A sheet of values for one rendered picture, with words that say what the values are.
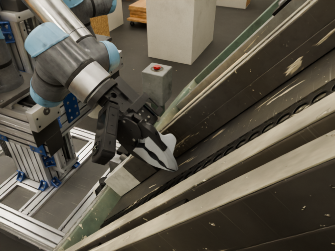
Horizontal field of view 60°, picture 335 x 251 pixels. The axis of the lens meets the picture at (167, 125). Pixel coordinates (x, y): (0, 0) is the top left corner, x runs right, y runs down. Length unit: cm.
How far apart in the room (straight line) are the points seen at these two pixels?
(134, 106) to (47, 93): 19
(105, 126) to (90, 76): 10
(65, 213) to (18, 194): 35
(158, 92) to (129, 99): 93
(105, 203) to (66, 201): 97
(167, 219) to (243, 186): 8
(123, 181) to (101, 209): 11
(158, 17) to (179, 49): 44
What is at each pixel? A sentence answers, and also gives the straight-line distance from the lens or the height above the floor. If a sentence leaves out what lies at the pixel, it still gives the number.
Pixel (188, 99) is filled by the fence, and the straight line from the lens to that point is 122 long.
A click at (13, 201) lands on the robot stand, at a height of 21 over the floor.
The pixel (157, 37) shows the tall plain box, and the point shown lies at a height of 29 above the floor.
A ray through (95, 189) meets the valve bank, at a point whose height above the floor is 75.
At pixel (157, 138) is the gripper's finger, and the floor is 127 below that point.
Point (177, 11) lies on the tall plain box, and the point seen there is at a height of 63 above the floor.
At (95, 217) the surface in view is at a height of 90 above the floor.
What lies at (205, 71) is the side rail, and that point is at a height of 97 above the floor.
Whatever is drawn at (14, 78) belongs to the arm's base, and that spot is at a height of 108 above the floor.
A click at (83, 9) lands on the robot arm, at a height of 120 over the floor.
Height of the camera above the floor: 161
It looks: 38 degrees down
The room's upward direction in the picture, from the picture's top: straight up
